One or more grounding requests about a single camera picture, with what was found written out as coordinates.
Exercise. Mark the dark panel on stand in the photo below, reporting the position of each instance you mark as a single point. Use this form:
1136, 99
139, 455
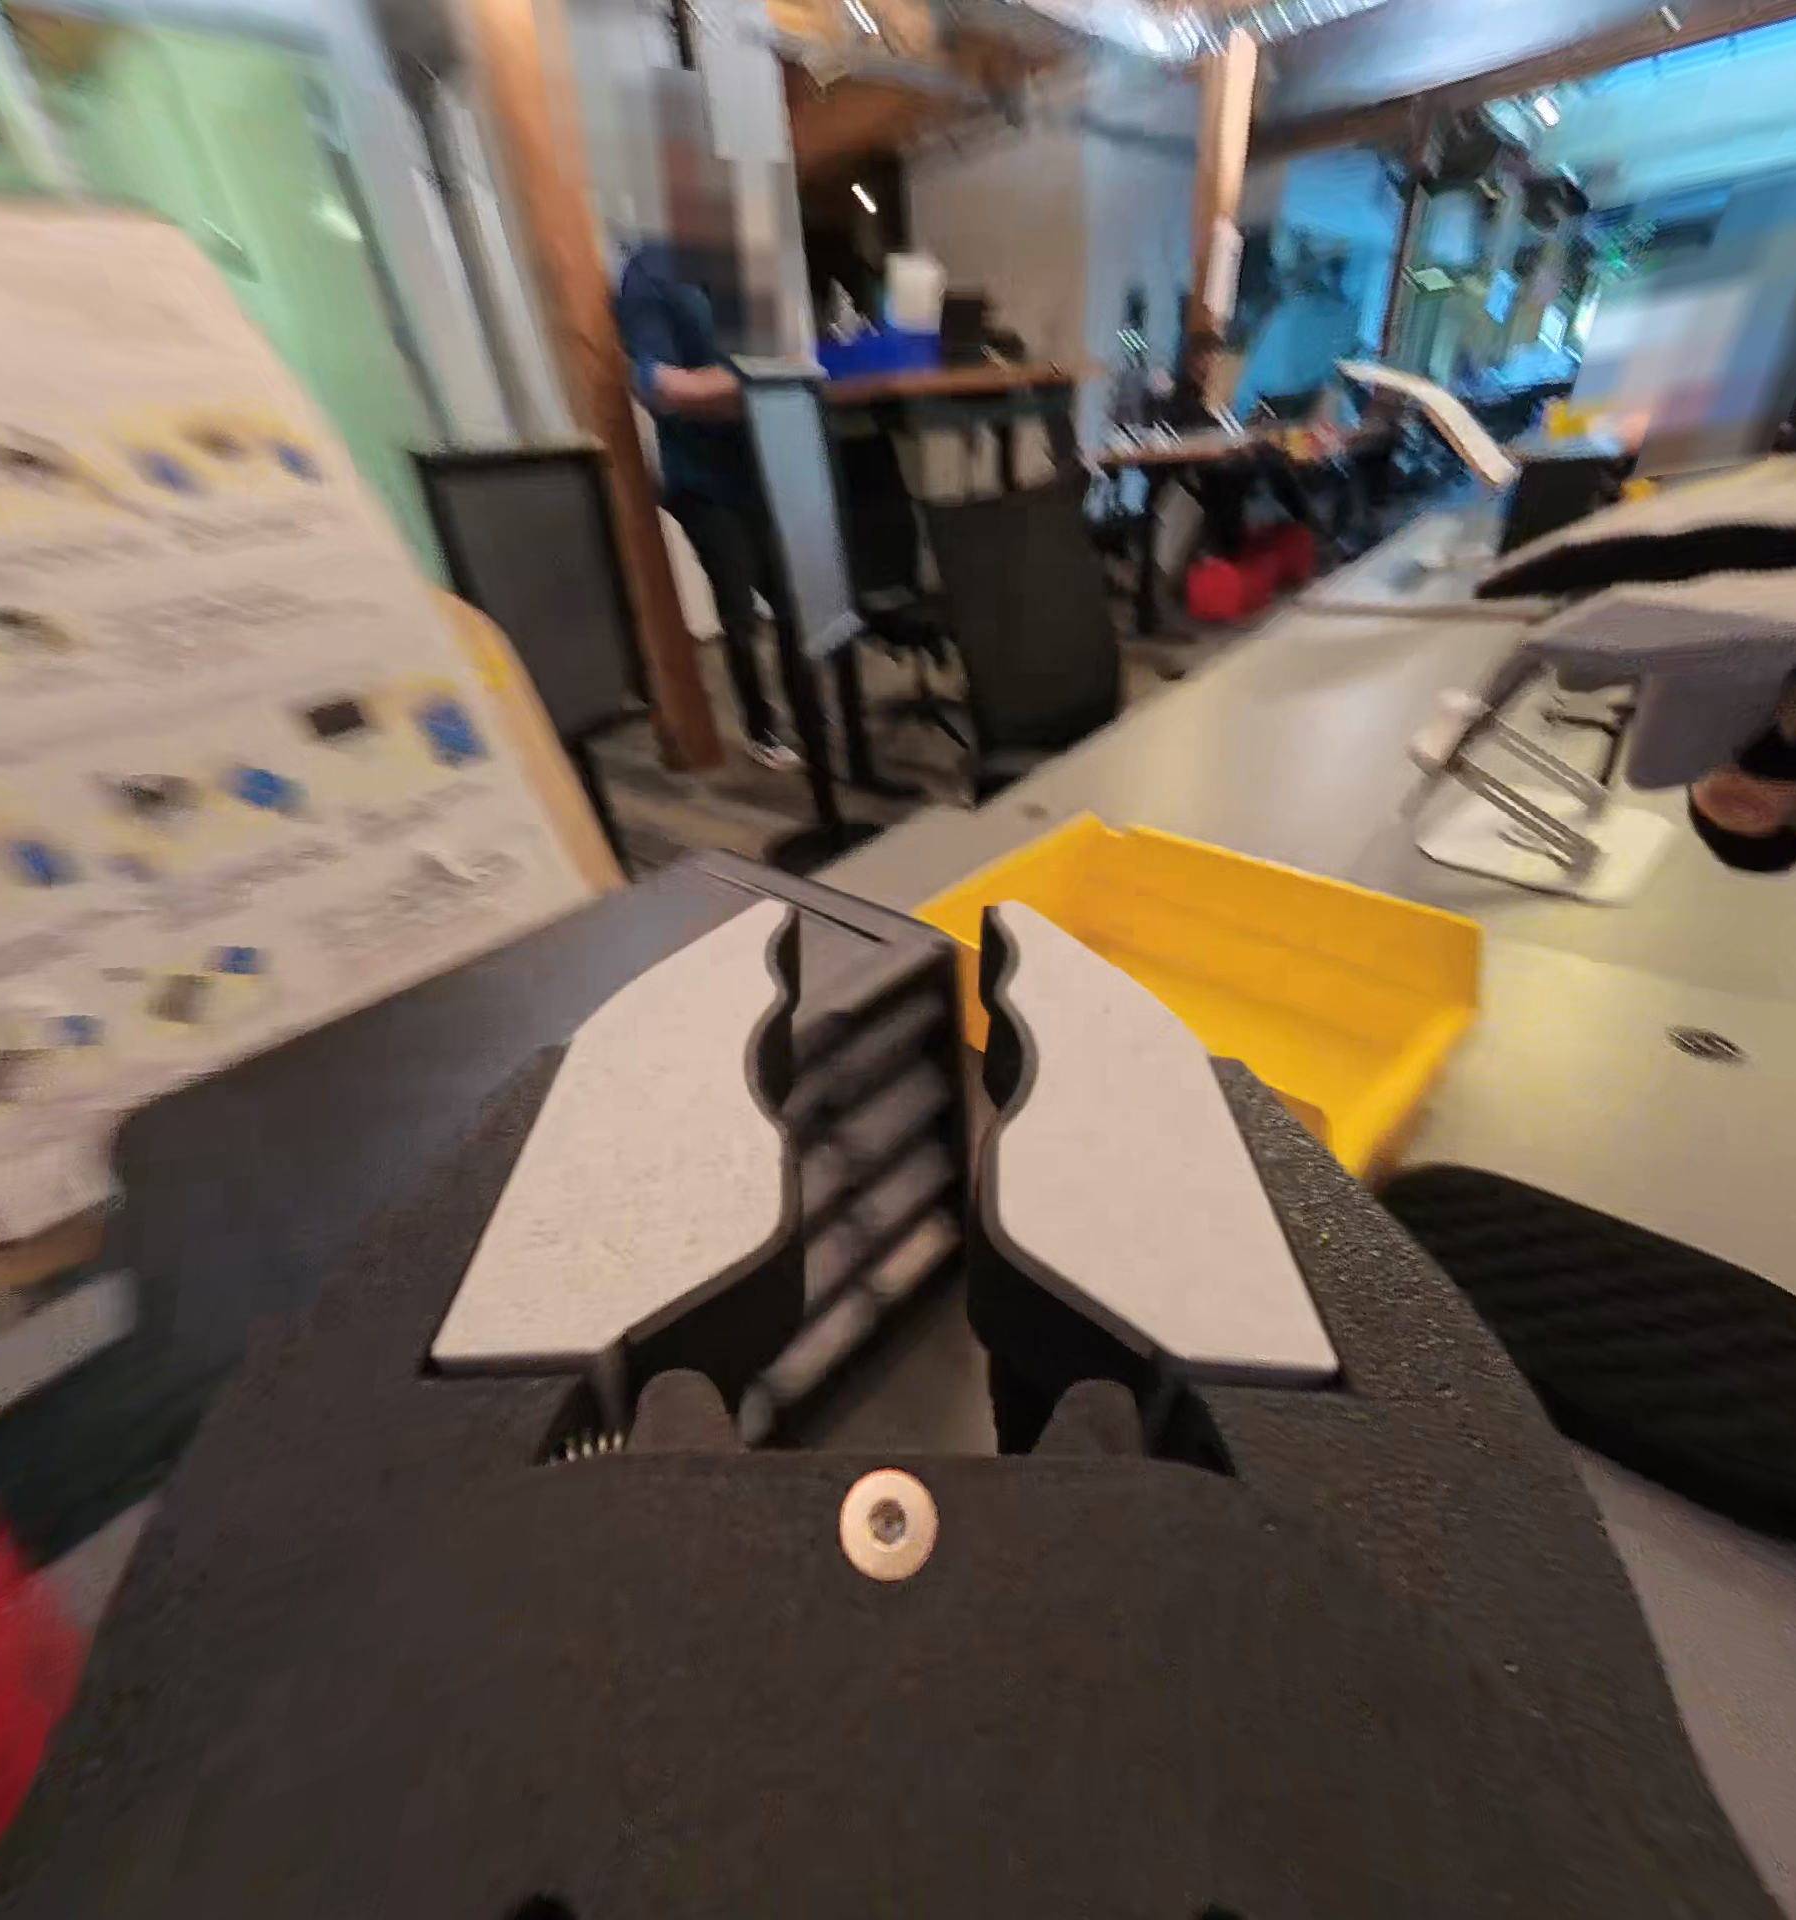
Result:
538, 602
809, 573

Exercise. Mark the red storage crate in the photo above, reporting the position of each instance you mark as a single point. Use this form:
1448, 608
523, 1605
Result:
1254, 573

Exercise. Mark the black ribbed pad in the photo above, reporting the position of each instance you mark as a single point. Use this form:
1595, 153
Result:
1648, 1337

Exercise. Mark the blue box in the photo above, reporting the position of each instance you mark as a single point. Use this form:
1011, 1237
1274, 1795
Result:
876, 352

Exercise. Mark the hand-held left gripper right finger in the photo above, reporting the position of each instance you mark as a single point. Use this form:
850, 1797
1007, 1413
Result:
1163, 1202

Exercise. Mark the person's right hand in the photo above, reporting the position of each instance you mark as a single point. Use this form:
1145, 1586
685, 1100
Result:
1784, 810

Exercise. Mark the black office chair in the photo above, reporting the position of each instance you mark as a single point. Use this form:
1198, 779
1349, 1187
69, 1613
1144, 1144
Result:
1020, 615

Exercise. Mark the wooden office desk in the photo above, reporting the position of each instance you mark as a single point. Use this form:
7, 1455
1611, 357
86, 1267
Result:
1258, 451
929, 391

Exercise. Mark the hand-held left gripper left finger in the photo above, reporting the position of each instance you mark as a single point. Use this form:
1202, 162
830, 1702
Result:
613, 1202

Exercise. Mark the printed instruction sheet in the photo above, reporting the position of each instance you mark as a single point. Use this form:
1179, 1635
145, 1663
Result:
208, 721

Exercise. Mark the black drawer cabinet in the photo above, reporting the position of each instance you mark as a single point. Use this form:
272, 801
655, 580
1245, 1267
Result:
269, 1141

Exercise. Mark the yellow plastic bin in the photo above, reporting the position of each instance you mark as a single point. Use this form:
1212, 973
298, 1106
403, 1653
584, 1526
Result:
1258, 961

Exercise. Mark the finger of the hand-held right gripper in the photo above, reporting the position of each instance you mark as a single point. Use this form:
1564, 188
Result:
1678, 535
1709, 676

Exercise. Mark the round metal desk bolt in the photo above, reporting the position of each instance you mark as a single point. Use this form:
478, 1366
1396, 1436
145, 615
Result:
1705, 1045

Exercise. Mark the white metal desk stand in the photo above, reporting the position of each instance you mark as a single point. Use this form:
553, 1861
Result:
1545, 782

